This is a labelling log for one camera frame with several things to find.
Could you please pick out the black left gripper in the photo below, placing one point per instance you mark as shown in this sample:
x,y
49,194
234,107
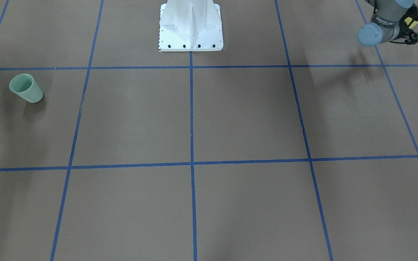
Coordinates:
x,y
409,24

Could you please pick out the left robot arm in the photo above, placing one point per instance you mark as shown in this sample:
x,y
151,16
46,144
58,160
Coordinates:
x,y
393,21

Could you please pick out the green plastic cup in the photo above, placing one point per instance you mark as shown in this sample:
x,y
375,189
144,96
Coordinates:
x,y
25,86

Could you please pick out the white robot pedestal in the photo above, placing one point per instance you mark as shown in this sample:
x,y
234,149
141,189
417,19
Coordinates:
x,y
190,25

